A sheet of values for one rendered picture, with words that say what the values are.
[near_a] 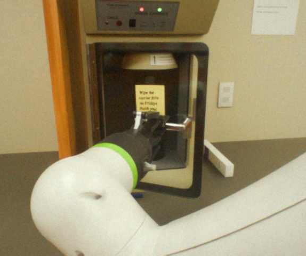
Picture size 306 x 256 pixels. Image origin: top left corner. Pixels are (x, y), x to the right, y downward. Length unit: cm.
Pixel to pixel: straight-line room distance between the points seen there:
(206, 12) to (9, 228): 73
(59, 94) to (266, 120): 104
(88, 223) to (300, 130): 137
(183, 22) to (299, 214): 61
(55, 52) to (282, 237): 60
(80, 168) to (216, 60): 104
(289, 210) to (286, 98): 130
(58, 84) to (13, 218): 39
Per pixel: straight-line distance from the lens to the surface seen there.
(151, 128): 56
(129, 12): 70
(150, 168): 43
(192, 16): 73
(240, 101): 136
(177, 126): 64
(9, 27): 126
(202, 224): 25
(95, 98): 76
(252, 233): 21
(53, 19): 69
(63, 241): 34
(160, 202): 84
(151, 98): 69
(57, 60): 69
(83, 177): 32
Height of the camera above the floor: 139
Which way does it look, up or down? 17 degrees down
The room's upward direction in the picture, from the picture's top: straight up
